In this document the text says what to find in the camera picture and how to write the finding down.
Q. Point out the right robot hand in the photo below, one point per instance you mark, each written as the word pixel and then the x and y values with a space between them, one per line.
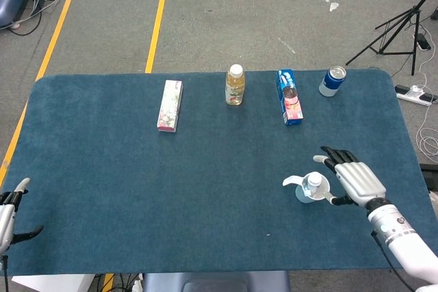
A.
pixel 359 182

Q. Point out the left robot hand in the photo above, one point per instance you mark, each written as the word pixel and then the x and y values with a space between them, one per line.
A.
pixel 7 216

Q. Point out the floral toothpaste tube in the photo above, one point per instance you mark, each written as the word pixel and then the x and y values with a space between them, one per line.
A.
pixel 315 180

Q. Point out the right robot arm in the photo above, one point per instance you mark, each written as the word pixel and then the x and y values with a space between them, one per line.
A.
pixel 400 237

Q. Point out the blue soda can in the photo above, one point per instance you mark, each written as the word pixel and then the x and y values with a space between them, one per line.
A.
pixel 331 83

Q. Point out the blue cookie box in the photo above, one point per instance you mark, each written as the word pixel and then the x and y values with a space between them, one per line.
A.
pixel 291 100

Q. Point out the yellow juice bottle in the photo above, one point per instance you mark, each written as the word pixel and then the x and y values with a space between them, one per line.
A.
pixel 235 88

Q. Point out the floral pink white box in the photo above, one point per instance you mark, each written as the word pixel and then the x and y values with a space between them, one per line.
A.
pixel 170 105

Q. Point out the white power strip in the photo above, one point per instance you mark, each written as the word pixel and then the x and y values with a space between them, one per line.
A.
pixel 410 97

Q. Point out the blue table mat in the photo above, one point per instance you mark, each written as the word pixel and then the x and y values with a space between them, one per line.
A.
pixel 137 186

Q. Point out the black tripod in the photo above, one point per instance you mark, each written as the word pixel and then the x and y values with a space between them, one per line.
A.
pixel 414 49

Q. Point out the black power adapter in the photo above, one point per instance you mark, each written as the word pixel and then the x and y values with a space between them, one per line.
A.
pixel 423 42

